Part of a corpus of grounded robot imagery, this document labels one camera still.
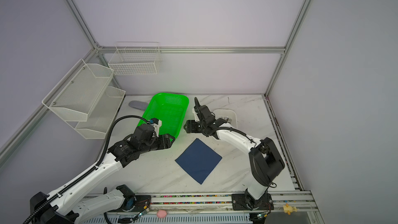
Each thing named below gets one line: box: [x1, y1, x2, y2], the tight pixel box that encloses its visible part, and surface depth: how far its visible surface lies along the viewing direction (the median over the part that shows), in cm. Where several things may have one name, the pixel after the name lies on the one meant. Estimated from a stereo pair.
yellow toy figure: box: [282, 203, 300, 216], surface depth 70 cm
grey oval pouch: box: [128, 100, 149, 111], surface depth 113 cm
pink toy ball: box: [156, 209, 167, 219], surface depth 72 cm
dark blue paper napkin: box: [174, 137, 223, 185], surface depth 91 cm
